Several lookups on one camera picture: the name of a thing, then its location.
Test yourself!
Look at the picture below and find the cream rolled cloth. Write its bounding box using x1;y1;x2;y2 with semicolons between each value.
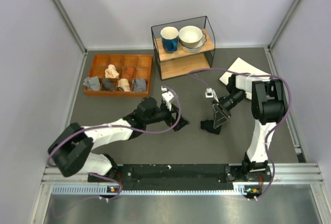
104;64;119;79
118;78;131;92

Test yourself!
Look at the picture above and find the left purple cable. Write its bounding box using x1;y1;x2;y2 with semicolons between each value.
46;84;182;204

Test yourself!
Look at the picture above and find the aluminium frame rail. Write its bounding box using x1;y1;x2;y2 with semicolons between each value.
41;163;325;186

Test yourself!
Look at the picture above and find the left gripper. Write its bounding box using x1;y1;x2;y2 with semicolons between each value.
144;102;189;131

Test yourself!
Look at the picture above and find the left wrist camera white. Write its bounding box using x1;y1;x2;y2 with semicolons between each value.
161;86;175;111

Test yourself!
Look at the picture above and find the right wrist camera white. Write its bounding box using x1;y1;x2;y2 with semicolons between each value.
205;87;215;98

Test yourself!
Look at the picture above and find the wooden compartment organizer tray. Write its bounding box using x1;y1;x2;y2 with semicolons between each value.
84;54;153;97

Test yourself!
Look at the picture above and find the black wire wooden shelf rack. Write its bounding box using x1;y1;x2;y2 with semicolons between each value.
151;16;216;80

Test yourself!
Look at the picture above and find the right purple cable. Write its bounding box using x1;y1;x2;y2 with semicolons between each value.
186;68;293;201

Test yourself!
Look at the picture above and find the purple cable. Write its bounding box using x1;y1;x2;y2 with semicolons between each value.
46;84;182;204
186;68;293;201

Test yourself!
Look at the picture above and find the cream rolled cloth upper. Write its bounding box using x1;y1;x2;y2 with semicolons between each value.
104;64;119;79

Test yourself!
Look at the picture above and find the orange rolled cloth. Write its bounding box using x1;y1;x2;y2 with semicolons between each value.
122;67;136;79

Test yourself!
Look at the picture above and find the cream rolled cloth lower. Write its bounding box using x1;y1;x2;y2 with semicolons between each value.
118;78;131;92

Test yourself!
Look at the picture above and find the cream ceramic bowl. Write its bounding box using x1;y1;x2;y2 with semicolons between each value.
179;25;203;48

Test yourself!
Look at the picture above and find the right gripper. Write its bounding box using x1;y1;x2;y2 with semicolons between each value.
212;89;247;128

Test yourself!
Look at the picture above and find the grey striped rolled cloth left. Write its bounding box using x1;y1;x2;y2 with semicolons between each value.
83;77;101;91

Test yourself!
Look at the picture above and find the white scalloped dish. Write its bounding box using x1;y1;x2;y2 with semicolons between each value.
180;34;206;53

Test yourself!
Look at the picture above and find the white square plate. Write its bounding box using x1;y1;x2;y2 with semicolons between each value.
220;57;270;100

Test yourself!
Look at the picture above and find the blue striped rolled cloth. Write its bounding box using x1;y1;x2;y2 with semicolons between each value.
132;78;147;92

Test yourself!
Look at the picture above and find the black underwear cream waistband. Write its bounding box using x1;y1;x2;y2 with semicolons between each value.
200;120;221;135

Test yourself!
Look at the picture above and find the dark grey rolled cloth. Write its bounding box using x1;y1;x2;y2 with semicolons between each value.
102;78;116;92

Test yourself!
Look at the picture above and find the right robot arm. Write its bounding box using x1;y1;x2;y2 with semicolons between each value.
212;74;288;181

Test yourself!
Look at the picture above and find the grey slotted cable duct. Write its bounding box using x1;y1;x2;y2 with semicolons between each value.
51;184;262;196

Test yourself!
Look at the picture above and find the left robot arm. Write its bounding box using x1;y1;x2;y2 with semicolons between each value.
48;97;189;182

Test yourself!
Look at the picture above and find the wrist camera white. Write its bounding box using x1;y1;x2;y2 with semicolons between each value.
205;87;215;98
161;86;175;111

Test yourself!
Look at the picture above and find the blue ceramic mug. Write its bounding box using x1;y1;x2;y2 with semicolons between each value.
160;26;179;53

